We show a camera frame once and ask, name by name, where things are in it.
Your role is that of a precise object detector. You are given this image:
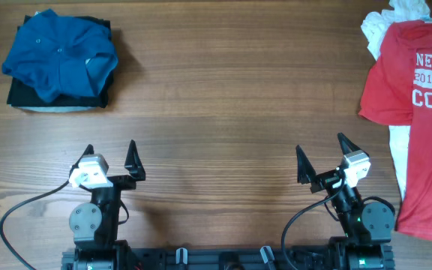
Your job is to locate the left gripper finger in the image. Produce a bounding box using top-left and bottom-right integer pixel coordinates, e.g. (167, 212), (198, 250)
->
(124, 139), (146, 181)
(69, 144), (94, 175)

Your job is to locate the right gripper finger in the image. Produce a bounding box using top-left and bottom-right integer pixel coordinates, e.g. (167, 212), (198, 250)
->
(295, 145), (317, 185)
(337, 133), (368, 155)

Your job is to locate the red printed t-shirt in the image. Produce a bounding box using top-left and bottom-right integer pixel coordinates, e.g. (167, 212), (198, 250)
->
(359, 20), (432, 241)

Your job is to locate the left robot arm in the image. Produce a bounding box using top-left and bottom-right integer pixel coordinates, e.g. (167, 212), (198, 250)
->
(61, 140), (146, 270)

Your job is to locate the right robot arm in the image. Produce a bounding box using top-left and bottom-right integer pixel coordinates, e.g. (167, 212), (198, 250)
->
(291, 133), (395, 269)

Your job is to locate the light grey folded garment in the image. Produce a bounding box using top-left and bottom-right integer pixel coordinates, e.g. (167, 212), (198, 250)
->
(18, 106), (94, 113)

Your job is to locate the black folded garment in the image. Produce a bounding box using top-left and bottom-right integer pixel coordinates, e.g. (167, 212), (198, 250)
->
(6, 14), (114, 110)

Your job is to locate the blue polo shirt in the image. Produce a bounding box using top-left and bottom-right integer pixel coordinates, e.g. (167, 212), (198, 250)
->
(1, 8), (119, 104)

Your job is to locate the white crumpled t-shirt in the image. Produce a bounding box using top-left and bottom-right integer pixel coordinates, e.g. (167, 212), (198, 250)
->
(361, 0), (432, 200)

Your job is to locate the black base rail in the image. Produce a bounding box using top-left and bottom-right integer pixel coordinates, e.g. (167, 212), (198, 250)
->
(61, 245), (395, 270)

